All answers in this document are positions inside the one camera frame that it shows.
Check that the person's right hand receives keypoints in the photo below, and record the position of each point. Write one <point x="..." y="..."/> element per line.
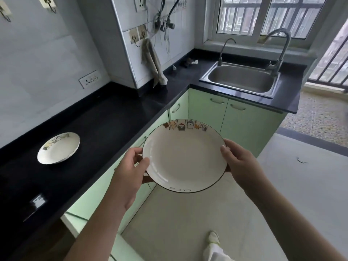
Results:
<point x="244" y="171"/>

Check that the person's left hand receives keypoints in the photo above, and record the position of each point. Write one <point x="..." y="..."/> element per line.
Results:
<point x="123" y="179"/>

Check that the person's left thumb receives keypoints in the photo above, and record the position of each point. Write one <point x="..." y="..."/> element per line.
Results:
<point x="142" y="162"/>

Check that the person's right thumb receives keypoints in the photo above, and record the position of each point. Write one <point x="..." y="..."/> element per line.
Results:
<point x="227" y="155"/>

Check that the white plate with cartoon rim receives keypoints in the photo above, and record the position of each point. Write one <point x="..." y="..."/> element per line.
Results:
<point x="185" y="157"/>

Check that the person's right forearm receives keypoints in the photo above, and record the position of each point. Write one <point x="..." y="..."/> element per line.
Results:
<point x="288" y="228"/>

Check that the person's left forearm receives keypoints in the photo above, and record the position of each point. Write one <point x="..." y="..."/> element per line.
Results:
<point x="100" y="233"/>

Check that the wide green cabinet door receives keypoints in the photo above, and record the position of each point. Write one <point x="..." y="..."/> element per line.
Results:
<point x="108" y="184"/>

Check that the black stone countertop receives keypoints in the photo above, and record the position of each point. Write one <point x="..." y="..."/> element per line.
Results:
<point x="95" y="125"/>

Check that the narrow green cabinet door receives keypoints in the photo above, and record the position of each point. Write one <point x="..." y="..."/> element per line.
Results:
<point x="179" y="104"/>

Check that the small floor debris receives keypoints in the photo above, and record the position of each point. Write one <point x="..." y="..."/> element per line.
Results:
<point x="301" y="160"/>

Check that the stainless steel sink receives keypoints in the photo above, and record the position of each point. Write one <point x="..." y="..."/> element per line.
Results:
<point x="239" y="80"/>

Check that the white plate with floral print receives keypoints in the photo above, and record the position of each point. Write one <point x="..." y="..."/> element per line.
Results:
<point x="58" y="149"/>

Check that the person's white slipper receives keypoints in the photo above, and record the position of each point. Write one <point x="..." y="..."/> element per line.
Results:
<point x="214" y="247"/>

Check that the dark scrap on counter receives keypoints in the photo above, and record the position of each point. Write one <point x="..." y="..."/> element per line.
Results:
<point x="189" y="62"/>

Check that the beige hanging cloth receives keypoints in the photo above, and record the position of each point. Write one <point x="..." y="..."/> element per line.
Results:
<point x="152" y="61"/>

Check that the small chrome tap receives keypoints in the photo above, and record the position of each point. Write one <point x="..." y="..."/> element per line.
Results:
<point x="220" y="52"/>

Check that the large chrome kitchen faucet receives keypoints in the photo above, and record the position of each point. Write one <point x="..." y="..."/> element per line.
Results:
<point x="281" y="51"/>

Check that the dark metal balcony railing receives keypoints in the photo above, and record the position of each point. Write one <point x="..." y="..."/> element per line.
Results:
<point x="330" y="65"/>

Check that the white framed window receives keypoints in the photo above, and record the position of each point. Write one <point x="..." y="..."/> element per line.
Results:
<point x="266" y="16"/>

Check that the white wall socket strip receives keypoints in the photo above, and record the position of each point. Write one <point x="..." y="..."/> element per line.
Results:
<point x="90" y="78"/>

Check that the beige adhesive wall hook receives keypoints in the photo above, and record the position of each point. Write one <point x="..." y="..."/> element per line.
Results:
<point x="143" y="33"/>
<point x="133" y="37"/>

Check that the white wall power outlet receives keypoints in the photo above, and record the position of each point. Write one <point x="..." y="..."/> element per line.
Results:
<point x="140" y="3"/>

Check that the white adhesive wall hook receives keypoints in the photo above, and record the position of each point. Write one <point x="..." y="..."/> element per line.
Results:
<point x="49" y="2"/>
<point x="5" y="12"/>

